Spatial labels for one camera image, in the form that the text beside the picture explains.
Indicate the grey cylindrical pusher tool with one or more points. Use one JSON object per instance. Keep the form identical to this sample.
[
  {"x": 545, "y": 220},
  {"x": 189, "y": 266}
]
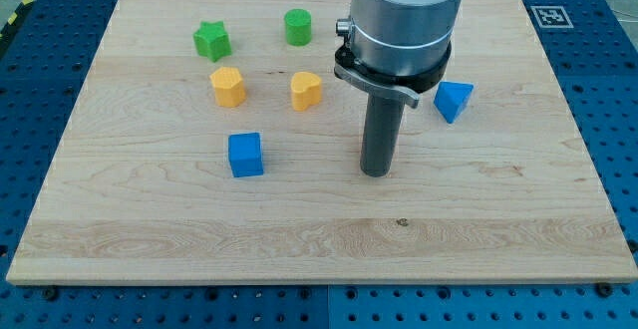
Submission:
[{"x": 382, "y": 123}]

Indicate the blue triangle block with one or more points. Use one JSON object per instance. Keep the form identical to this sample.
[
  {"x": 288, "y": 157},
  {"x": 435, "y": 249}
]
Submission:
[{"x": 451, "y": 99}]

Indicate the wooden board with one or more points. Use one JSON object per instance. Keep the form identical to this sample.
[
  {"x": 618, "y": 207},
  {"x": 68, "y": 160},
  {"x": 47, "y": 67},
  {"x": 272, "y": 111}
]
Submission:
[{"x": 140, "y": 190}]

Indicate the yellow heart block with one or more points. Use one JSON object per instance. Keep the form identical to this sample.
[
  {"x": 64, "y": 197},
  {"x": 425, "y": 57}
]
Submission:
[{"x": 305, "y": 90}]

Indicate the blue cube block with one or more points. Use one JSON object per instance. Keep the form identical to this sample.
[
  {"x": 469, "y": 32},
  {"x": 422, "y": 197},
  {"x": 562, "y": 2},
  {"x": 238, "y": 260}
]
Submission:
[{"x": 245, "y": 154}]

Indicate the green cylinder block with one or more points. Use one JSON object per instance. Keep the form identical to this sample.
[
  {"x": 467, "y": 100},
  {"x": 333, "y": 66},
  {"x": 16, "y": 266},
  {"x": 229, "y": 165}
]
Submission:
[{"x": 298, "y": 27}]

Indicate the white fiducial marker tag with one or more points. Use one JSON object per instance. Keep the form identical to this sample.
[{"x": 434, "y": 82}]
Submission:
[{"x": 551, "y": 17}]

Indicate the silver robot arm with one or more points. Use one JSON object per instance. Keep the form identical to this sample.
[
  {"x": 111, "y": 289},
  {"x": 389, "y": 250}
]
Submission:
[{"x": 395, "y": 49}]

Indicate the yellow hexagon block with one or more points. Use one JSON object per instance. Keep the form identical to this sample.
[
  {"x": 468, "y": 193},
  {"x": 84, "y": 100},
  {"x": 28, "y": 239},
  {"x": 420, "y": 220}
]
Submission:
[{"x": 228, "y": 87}]

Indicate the green star block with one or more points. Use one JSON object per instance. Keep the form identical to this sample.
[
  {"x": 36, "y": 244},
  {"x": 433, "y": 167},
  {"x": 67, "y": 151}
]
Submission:
[{"x": 211, "y": 41}]

